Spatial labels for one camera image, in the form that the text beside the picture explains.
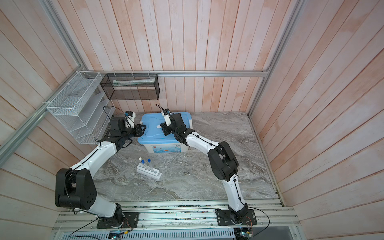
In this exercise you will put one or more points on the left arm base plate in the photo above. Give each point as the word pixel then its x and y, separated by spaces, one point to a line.
pixel 124 220

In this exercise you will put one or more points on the white test tube rack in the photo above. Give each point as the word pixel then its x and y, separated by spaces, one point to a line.
pixel 147 171

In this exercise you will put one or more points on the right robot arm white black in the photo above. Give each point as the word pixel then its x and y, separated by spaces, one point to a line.
pixel 223 161

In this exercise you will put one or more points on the blue capped test tube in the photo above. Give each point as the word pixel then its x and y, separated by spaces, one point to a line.
pixel 150 165
pixel 144 164

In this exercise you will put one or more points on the white plastic storage bin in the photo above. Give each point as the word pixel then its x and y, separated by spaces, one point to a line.
pixel 166 148

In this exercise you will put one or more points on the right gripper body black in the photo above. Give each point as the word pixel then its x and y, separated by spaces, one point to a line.
pixel 170 130

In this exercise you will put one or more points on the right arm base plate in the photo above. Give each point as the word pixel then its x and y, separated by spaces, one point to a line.
pixel 229 218

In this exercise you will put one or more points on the white perforated vent cover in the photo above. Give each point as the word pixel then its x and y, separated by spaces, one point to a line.
pixel 182 234

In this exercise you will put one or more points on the black mesh wall basket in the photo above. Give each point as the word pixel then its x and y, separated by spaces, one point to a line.
pixel 131 86

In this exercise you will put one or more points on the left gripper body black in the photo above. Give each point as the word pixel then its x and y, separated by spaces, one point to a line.
pixel 136 132

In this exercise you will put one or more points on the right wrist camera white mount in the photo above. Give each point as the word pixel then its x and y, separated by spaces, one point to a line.
pixel 167 114

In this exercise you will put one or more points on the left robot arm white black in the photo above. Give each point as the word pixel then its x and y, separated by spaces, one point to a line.
pixel 75 188

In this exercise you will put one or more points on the aluminium rail base frame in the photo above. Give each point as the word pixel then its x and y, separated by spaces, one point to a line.
pixel 183 215

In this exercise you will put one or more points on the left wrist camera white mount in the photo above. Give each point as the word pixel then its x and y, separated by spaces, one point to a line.
pixel 129 119

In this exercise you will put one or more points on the blue plastic bin lid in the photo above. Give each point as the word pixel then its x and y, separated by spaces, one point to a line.
pixel 153 133

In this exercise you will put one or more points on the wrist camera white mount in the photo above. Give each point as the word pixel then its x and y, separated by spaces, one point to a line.
pixel 167 114
pixel 129 119

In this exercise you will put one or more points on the white wire mesh shelf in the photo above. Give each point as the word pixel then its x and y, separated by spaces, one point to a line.
pixel 82 108

